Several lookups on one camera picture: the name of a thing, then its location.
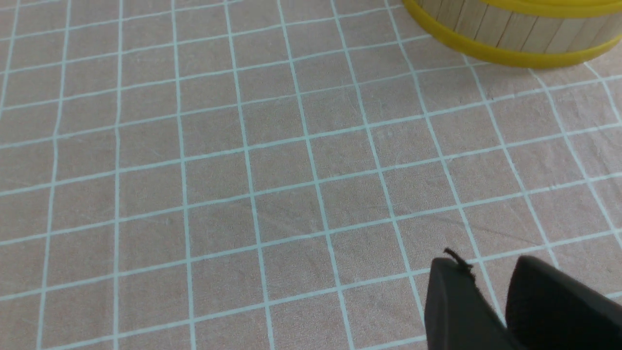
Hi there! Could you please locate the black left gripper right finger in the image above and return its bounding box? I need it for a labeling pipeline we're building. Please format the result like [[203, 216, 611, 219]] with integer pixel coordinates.
[[505, 256, 622, 350]]

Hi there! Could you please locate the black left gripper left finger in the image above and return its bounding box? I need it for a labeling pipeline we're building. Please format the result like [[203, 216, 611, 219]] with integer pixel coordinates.
[[424, 248, 524, 350]]

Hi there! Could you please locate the bamboo steamer tray yellow rim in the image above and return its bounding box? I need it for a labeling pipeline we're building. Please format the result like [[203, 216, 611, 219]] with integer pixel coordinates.
[[403, 0, 622, 69]]

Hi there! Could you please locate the pink checkered tablecloth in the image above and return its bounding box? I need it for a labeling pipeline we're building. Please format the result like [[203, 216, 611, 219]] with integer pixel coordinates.
[[0, 0, 621, 350]]

